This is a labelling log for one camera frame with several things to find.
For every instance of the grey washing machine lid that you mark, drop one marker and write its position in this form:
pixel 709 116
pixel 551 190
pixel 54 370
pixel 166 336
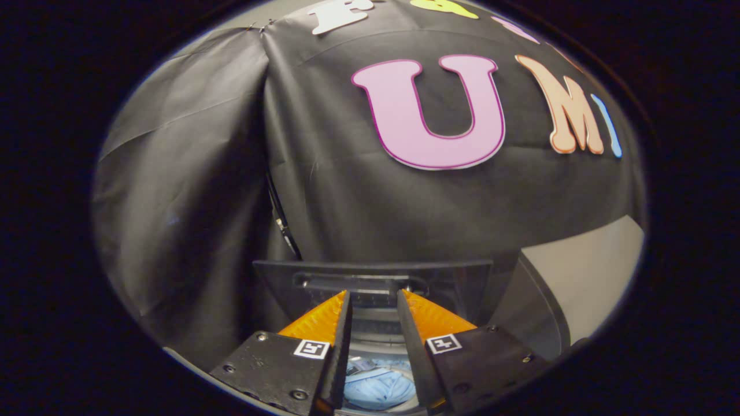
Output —
pixel 451 283

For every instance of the beige cabinet with dark frame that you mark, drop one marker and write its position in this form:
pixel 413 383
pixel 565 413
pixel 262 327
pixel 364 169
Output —
pixel 584 271

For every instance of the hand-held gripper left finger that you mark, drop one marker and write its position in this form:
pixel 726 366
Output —
pixel 338 358

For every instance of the grey washing machine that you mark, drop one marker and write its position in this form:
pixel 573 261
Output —
pixel 376 346

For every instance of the light blue garment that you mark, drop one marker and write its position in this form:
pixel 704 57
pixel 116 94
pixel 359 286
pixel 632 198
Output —
pixel 376 390

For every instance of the black backdrop cloth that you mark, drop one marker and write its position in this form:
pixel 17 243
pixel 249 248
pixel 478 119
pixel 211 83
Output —
pixel 347 202

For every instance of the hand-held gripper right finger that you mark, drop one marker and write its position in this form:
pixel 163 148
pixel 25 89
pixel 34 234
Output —
pixel 413 358

